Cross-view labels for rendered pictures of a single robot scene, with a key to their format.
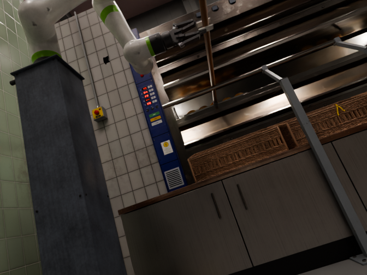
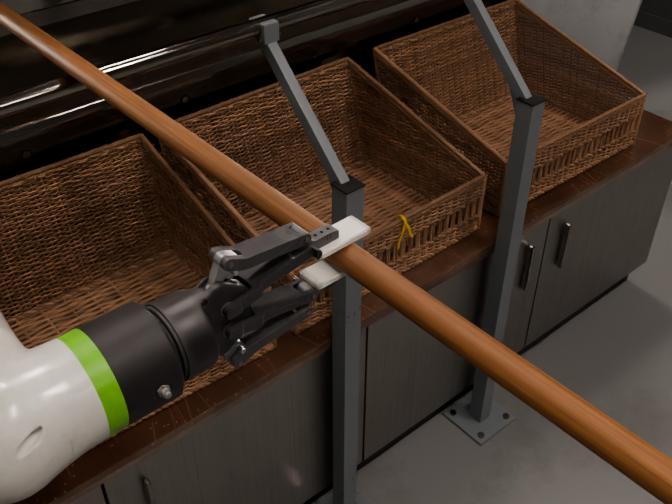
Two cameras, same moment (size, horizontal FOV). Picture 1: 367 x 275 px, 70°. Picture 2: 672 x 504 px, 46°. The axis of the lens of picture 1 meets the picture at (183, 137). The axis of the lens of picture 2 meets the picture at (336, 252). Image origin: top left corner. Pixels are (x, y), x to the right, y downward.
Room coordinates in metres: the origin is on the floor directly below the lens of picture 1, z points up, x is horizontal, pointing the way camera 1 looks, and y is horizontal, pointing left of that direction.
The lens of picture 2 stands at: (0.58, 0.19, 1.69)
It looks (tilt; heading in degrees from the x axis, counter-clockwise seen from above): 38 degrees down; 315
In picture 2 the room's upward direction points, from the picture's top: straight up
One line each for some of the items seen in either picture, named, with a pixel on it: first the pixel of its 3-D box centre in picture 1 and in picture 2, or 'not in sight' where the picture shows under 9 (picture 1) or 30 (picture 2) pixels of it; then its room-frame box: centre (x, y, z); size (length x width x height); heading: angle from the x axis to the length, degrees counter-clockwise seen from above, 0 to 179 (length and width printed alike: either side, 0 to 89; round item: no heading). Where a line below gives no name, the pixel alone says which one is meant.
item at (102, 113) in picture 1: (99, 114); not in sight; (2.03, 0.62, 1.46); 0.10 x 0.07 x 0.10; 85
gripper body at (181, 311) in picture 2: (172, 37); (204, 322); (1.04, -0.10, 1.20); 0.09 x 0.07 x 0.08; 86
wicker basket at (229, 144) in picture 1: (233, 152); (80, 290); (1.71, -0.28, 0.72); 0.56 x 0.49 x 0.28; 83
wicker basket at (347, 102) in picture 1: (321, 121); (324, 180); (1.66, -0.86, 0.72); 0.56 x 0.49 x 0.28; 85
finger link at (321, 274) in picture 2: (206, 29); (335, 266); (1.03, -0.26, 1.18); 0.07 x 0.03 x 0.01; 86
